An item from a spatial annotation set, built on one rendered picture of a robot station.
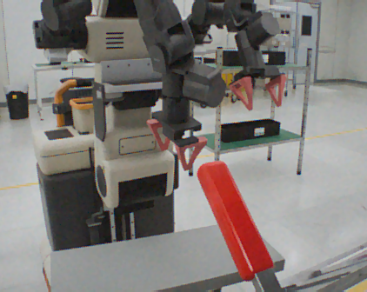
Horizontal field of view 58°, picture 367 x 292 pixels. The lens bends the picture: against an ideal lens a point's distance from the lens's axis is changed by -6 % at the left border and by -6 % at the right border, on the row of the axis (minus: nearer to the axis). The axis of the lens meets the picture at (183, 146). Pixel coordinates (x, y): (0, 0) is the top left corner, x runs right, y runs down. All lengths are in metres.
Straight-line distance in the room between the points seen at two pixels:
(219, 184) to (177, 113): 0.53
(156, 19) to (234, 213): 0.49
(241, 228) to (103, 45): 0.88
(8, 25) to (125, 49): 6.01
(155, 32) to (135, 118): 0.51
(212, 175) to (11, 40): 6.84
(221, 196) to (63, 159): 1.16
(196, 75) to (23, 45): 6.43
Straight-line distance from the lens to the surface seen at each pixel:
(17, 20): 6.99
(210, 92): 0.62
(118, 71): 1.00
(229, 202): 0.17
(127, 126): 1.09
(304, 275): 0.73
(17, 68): 6.99
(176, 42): 0.64
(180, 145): 0.67
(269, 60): 2.92
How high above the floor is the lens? 1.16
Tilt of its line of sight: 17 degrees down
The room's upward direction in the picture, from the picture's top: straight up
